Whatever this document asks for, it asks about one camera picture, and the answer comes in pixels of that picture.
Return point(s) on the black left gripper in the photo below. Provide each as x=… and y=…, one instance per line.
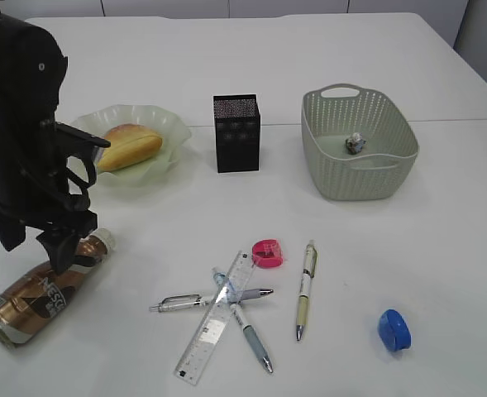
x=46, y=170

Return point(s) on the brown coffee bottle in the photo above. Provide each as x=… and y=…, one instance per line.
x=33, y=301

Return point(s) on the yellow bread roll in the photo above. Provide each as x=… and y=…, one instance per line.
x=130, y=144

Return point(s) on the blue paper ball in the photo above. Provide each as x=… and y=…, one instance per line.
x=355, y=143

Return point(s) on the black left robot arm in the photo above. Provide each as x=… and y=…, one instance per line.
x=32, y=69

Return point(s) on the silver grey pen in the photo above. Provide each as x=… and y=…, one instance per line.
x=189, y=301

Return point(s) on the pale green glass plate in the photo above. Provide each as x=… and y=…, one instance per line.
x=166, y=123

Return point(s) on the pink pencil sharpener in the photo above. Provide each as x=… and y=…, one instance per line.
x=267, y=254

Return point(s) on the black mesh pen holder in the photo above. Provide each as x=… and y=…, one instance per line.
x=237, y=132

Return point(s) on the light blue pen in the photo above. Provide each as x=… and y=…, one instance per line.
x=248, y=330

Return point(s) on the beige white pen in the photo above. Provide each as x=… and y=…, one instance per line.
x=309, y=266

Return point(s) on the grey green plastic basket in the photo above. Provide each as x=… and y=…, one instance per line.
x=389, y=153

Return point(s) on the blue pencil sharpener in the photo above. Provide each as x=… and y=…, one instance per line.
x=393, y=331

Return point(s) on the clear plastic ruler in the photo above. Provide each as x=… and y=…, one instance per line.
x=201, y=347

